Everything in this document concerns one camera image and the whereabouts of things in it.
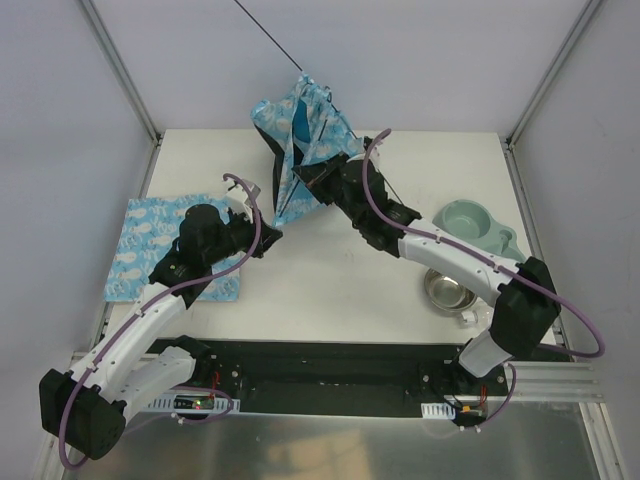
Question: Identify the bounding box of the blue patterned pet tent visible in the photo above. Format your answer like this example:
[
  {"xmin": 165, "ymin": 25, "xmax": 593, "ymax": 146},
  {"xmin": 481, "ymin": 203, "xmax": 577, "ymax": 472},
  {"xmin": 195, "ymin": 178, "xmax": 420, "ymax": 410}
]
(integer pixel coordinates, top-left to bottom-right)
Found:
[{"xmin": 250, "ymin": 73, "xmax": 365, "ymax": 227}]

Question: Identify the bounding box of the black tent pole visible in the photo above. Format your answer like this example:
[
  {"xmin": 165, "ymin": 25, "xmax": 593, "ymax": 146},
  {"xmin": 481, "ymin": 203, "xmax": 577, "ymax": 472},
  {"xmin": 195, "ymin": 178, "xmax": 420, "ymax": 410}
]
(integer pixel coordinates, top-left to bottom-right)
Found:
[{"xmin": 233, "ymin": 0, "xmax": 401, "ymax": 201}]

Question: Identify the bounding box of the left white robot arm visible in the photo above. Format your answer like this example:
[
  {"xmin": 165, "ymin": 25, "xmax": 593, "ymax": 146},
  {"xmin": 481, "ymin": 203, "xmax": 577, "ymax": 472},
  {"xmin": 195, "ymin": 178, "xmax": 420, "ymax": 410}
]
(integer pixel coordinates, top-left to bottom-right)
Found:
[{"xmin": 39, "ymin": 204, "xmax": 283, "ymax": 470}]

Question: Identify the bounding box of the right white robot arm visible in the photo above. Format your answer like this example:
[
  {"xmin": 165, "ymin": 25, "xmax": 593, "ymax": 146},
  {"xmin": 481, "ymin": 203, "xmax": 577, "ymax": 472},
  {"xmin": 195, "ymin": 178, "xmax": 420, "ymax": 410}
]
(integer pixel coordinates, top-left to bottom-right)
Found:
[{"xmin": 293, "ymin": 154, "xmax": 561, "ymax": 395}]

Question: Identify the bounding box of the stainless steel pet bowl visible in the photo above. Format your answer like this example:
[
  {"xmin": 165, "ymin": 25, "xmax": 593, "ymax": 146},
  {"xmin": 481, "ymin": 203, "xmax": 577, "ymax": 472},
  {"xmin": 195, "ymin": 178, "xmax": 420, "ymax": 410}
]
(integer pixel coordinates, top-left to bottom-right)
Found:
[{"xmin": 424, "ymin": 269, "xmax": 477, "ymax": 312}]

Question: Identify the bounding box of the blue snowman patterned mat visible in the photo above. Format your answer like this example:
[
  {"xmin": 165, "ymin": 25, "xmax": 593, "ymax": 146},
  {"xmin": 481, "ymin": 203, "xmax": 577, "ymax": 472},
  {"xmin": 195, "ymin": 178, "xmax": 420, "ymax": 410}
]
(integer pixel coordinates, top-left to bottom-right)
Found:
[{"xmin": 104, "ymin": 194, "xmax": 228, "ymax": 303}]

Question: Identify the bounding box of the mint green double feeder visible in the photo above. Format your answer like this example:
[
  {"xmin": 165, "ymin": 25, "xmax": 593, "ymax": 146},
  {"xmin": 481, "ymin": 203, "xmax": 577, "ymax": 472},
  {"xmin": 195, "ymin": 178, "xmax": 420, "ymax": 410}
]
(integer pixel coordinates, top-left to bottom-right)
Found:
[{"xmin": 432, "ymin": 199, "xmax": 526, "ymax": 262}]

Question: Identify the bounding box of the clear plastic water bottle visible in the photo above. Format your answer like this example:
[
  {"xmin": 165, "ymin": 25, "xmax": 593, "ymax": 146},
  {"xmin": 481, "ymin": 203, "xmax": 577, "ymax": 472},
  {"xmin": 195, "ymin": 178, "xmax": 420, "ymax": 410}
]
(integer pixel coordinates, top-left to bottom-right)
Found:
[{"xmin": 459, "ymin": 306, "xmax": 494, "ymax": 330}]

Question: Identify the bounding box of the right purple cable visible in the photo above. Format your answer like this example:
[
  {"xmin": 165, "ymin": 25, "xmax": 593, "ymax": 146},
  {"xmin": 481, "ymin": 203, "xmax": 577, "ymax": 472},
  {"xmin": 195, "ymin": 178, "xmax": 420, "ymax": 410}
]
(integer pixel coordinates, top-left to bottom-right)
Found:
[{"xmin": 361, "ymin": 128, "xmax": 606, "ymax": 359}]

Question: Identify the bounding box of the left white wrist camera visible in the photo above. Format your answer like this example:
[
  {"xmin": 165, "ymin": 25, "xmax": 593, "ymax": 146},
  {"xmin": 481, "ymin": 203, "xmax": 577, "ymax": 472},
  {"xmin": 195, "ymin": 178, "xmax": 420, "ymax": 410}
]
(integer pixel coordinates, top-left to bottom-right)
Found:
[{"xmin": 224, "ymin": 179, "xmax": 261, "ymax": 222}]

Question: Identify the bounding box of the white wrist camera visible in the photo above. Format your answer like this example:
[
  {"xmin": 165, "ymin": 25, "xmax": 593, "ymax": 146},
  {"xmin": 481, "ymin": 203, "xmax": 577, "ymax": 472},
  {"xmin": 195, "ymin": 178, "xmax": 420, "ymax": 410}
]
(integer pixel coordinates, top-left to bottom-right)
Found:
[
  {"xmin": 224, "ymin": 179, "xmax": 261, "ymax": 222},
  {"xmin": 355, "ymin": 136, "xmax": 381, "ymax": 166}
]

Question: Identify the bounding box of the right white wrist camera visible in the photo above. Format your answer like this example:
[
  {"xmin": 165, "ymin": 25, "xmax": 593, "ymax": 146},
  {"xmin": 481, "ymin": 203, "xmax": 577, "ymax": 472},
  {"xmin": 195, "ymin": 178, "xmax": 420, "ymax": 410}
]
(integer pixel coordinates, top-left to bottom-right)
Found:
[{"xmin": 355, "ymin": 136, "xmax": 381, "ymax": 166}]

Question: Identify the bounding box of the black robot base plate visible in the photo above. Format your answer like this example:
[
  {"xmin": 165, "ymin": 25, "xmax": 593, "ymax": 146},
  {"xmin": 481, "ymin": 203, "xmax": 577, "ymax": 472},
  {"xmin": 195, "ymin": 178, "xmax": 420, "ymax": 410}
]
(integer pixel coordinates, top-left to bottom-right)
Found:
[{"xmin": 188, "ymin": 340, "xmax": 508, "ymax": 418}]

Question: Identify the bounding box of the left aluminium frame post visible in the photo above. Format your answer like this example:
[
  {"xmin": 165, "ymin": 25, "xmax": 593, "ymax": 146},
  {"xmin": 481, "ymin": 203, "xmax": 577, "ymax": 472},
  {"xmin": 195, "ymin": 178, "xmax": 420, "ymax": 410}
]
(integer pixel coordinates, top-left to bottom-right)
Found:
[{"xmin": 76, "ymin": 0, "xmax": 162, "ymax": 145}]

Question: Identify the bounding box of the aluminium frame post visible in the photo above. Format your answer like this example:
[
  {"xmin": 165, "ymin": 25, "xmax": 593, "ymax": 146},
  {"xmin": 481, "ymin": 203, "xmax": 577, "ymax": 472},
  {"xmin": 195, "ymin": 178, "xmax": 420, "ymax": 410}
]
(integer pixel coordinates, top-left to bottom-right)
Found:
[
  {"xmin": 504, "ymin": 0, "xmax": 607, "ymax": 149},
  {"xmin": 76, "ymin": 0, "xmax": 162, "ymax": 145}
]

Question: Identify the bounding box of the right aluminium frame post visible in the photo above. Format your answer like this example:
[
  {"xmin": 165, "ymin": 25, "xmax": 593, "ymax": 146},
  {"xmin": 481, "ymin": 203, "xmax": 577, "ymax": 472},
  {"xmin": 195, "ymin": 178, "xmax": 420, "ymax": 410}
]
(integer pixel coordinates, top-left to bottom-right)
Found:
[{"xmin": 504, "ymin": 0, "xmax": 607, "ymax": 149}]

